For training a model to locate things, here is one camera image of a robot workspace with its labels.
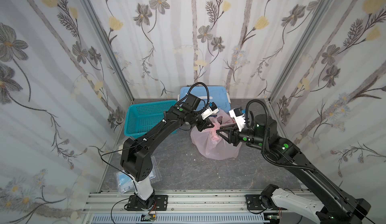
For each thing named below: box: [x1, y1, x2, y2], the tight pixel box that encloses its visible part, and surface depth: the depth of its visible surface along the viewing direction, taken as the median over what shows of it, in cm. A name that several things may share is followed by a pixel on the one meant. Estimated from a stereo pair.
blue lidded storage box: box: [177, 85, 231, 113], surface depth 70 cm
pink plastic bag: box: [190, 108, 243, 161], surface depth 82 cm
